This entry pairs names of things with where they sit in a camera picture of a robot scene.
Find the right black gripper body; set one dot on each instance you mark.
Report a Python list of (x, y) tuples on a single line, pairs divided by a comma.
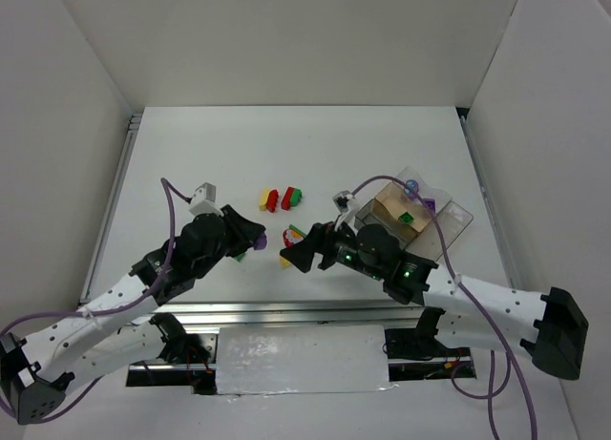
[(323, 245)]

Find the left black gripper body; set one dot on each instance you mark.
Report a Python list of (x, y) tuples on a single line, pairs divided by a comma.
[(234, 227)]

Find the red flower lego piece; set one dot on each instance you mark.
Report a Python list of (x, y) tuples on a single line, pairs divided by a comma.
[(291, 237)]

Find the green lego plate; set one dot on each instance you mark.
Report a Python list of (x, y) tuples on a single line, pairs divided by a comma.
[(298, 231)]

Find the red green lego block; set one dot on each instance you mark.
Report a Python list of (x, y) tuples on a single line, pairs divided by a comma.
[(292, 197)]

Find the small green lego piece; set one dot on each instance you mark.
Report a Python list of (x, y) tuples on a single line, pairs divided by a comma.
[(406, 218)]

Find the small purple lego brick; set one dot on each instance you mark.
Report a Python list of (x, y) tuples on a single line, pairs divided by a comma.
[(431, 205)]

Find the purple arch lego piece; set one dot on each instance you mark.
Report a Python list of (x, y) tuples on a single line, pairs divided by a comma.
[(260, 243)]

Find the purple round lego piece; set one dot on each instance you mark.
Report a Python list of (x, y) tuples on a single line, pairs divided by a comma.
[(411, 186)]

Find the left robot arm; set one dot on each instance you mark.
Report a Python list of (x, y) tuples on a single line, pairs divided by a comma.
[(122, 326)]

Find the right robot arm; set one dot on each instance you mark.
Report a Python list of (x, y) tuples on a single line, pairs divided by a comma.
[(548, 328)]

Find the yellow long lego plate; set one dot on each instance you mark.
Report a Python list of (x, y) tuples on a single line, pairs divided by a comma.
[(285, 264)]

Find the clear compartment container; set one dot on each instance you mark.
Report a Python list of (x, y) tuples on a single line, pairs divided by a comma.
[(421, 237)]

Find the yellow small lego brick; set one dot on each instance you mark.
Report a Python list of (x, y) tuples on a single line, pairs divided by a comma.
[(263, 199)]

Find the red studded lego brick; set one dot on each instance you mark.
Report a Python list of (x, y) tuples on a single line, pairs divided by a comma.
[(272, 201)]

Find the foil covered panel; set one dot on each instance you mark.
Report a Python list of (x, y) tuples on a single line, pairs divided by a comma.
[(301, 359)]

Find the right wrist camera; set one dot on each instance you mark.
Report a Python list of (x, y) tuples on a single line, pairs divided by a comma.
[(345, 202)]

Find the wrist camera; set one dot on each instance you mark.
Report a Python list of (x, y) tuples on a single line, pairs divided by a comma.
[(203, 201), (345, 202)]

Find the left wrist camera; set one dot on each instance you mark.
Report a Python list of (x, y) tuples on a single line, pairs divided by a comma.
[(203, 201)]

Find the aluminium frame rail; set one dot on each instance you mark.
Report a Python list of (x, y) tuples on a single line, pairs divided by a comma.
[(202, 316)]

